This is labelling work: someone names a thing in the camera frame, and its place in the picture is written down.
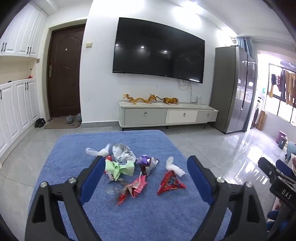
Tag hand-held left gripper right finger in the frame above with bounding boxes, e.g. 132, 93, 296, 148
187, 156, 270, 241

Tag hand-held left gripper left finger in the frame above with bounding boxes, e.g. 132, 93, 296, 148
24, 156, 107, 241

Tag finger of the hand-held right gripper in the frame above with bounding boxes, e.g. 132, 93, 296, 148
257, 157, 281, 186
276, 159, 294, 178

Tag clear plastic wrapper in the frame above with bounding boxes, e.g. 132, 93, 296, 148
105, 183, 127, 200

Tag white tissue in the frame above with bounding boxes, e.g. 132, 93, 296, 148
165, 156, 187, 178

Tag green paper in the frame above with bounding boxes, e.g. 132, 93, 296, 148
105, 160, 135, 181

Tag red triangular snack packet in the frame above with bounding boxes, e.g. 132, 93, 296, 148
157, 169, 187, 196

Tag small red wrapper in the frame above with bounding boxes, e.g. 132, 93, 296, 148
116, 189, 132, 206

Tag pink wrapper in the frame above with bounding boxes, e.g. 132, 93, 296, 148
126, 175, 149, 198

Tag brown snack packet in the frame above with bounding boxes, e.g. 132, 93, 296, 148
141, 158, 160, 176

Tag person's right hand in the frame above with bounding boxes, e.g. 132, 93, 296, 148
266, 210, 281, 232

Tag light blue cloth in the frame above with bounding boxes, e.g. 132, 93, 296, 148
286, 141, 296, 161

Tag white plastic bag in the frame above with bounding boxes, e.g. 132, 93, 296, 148
85, 143, 112, 158

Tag purple bin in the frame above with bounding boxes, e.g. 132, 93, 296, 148
276, 130, 287, 144

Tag silver foil wrapper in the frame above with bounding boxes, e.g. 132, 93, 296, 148
112, 143, 137, 164

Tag cardboard box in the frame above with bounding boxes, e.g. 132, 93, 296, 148
257, 110, 268, 131

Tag blue fluffy mat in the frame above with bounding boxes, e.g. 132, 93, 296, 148
28, 130, 232, 241

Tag brown doormat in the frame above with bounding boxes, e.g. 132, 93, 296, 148
44, 120, 82, 130

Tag white television console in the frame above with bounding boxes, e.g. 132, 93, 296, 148
119, 100, 219, 131

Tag yellow hanging garment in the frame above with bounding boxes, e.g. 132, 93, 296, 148
284, 70, 296, 105

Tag grey refrigerator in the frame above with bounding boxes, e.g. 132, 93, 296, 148
209, 45, 256, 134

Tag long golden dragon figurine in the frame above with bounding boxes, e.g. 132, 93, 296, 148
122, 93, 151, 105

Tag short golden dragon figurine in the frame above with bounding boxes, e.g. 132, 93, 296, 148
148, 94, 164, 104

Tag brown wooden door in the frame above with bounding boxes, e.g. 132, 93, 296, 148
47, 24, 87, 119

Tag blue curtain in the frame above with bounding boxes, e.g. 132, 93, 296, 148
237, 37, 254, 61

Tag white wall cables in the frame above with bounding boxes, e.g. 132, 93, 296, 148
178, 78, 194, 103

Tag black wall television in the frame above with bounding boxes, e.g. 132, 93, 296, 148
112, 17, 205, 84

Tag white wall cabinets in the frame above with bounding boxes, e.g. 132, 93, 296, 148
0, 2, 48, 58

